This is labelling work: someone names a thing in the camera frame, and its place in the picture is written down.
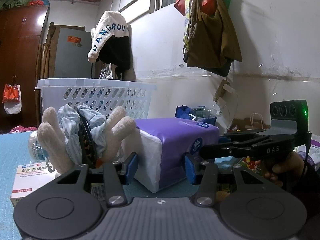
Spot white black hanging jacket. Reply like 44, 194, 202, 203
87, 11, 131, 80

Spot clear plastic laundry basket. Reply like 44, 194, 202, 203
35, 78, 156, 119

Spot grey metal door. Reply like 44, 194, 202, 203
46, 22, 94, 78

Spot brown wooden wardrobe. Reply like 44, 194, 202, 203
1, 5, 49, 133

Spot purple tissue pack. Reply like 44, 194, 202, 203
121, 118, 220, 193

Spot right hand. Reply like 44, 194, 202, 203
255, 151, 308, 187

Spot blue shopping bag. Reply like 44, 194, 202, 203
175, 106, 222, 125

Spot plush toy striped clothes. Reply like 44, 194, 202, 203
28, 103, 136, 174

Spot brown hanging bag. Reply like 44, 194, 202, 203
183, 0, 242, 77

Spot orange white plastic bag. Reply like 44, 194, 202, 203
2, 84, 22, 115

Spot white orange medicine box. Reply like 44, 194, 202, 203
10, 162, 57, 207

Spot pink floral blanket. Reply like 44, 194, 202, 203
9, 125, 37, 133

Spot red hanging bag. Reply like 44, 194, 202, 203
174, 0, 185, 16

